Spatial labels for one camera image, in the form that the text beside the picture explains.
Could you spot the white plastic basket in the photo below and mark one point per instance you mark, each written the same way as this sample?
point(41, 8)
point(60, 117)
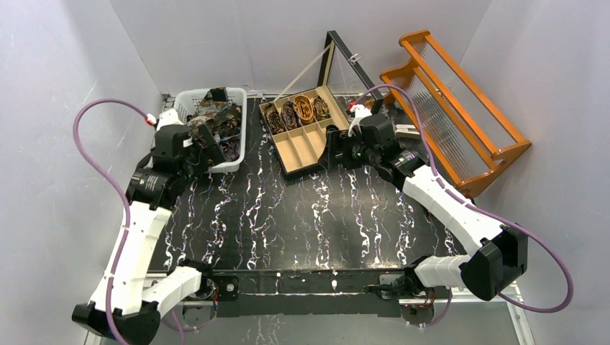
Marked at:
point(184, 104)

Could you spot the rolled orange tie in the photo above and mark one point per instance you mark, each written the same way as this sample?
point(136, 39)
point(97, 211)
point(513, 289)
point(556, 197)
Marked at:
point(304, 109)

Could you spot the white stapler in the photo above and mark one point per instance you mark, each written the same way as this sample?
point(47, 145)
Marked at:
point(407, 131)

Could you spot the wooden tie storage box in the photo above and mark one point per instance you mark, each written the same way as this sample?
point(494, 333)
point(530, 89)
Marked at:
point(299, 149)

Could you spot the glass box lid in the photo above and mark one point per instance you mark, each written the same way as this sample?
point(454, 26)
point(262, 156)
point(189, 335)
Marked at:
point(340, 68)

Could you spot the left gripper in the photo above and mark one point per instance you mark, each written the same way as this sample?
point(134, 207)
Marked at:
point(206, 149)

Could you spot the rolled purple patterned tie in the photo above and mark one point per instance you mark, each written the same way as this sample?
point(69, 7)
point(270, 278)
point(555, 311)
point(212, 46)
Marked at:
point(289, 116)

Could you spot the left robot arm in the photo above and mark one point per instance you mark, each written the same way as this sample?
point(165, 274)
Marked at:
point(121, 308)

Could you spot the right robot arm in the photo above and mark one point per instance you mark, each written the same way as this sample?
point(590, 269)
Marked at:
point(495, 253)

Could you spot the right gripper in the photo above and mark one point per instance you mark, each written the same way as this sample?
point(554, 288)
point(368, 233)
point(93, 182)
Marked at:
point(333, 149)

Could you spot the rolled brown patterned tie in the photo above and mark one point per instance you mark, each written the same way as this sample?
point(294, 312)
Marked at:
point(320, 109)

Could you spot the orange wooden rack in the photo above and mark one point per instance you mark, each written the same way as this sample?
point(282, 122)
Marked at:
point(470, 138)

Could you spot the pile of patterned ties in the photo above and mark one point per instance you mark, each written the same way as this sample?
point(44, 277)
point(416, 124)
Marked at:
point(223, 118)

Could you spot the rolled dark striped tie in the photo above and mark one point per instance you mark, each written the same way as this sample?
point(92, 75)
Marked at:
point(273, 118)

